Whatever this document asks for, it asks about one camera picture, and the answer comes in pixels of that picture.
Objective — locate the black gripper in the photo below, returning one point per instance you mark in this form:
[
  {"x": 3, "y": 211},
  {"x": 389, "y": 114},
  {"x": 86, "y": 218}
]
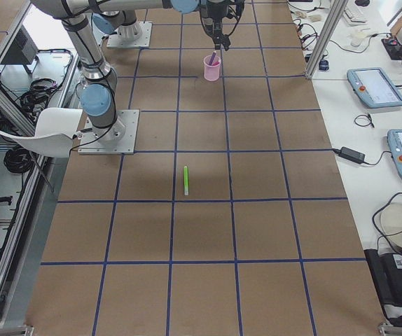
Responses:
[{"x": 212, "y": 20}]

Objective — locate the purple pen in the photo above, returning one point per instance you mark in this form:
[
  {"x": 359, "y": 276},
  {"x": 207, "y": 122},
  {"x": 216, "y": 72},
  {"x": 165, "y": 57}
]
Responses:
[{"x": 212, "y": 58}]

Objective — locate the pink mesh cup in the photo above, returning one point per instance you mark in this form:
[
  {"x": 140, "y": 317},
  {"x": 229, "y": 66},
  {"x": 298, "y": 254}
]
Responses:
[{"x": 211, "y": 73}]

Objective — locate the green pen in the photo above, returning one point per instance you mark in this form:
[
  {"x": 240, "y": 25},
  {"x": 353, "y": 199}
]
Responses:
[{"x": 186, "y": 181}]

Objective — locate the blue teach pendant far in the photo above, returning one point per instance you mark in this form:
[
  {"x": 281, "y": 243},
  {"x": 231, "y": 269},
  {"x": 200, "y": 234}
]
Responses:
[{"x": 374, "y": 88}]

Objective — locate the black power adapter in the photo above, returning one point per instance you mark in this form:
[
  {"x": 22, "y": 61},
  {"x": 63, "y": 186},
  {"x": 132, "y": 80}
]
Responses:
[{"x": 349, "y": 154}]

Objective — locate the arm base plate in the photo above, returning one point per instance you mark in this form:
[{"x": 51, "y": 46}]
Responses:
[
  {"x": 121, "y": 138},
  {"x": 137, "y": 35}
]

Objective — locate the aluminium frame post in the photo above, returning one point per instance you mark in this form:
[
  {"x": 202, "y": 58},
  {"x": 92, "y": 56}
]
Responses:
[{"x": 331, "y": 22}]

